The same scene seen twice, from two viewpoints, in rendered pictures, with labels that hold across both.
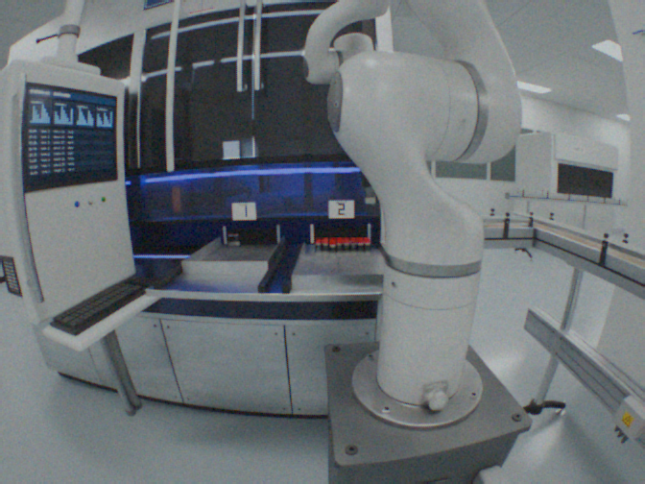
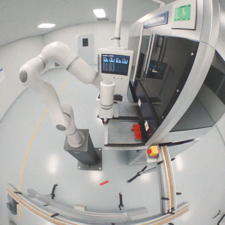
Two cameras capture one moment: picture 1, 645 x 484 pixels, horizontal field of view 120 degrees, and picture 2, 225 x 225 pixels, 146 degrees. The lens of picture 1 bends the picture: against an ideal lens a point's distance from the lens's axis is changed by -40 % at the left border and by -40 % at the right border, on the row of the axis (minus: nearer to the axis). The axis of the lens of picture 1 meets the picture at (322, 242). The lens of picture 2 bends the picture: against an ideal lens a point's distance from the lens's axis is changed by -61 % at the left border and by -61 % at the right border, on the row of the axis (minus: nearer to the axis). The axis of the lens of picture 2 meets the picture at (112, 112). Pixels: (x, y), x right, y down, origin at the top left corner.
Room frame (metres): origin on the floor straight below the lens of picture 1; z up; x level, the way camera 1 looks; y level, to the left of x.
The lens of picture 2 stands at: (0.66, -0.52, 1.68)
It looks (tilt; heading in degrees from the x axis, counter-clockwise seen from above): 47 degrees down; 85
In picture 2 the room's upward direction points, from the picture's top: 4 degrees clockwise
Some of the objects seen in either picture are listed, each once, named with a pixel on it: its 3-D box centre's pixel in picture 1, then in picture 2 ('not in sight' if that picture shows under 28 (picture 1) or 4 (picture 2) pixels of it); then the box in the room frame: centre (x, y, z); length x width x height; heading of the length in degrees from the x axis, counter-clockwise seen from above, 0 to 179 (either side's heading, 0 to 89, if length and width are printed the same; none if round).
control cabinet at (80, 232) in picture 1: (59, 181); (114, 71); (0.76, 0.85, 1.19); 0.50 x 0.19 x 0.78; 171
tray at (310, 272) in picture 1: (344, 260); (124, 132); (0.84, -0.06, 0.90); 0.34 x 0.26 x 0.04; 178
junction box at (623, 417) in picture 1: (632, 418); (80, 207); (0.34, -0.94, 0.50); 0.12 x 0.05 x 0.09; 179
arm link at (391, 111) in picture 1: (412, 158); (66, 118); (0.33, -0.10, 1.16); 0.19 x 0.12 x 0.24; 99
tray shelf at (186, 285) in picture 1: (287, 266); (126, 121); (0.88, 0.11, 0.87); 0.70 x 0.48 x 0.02; 89
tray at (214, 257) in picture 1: (239, 252); (130, 109); (0.96, 0.28, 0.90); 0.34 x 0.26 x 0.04; 179
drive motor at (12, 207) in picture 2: not in sight; (11, 204); (-0.42, -1.19, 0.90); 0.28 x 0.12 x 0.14; 89
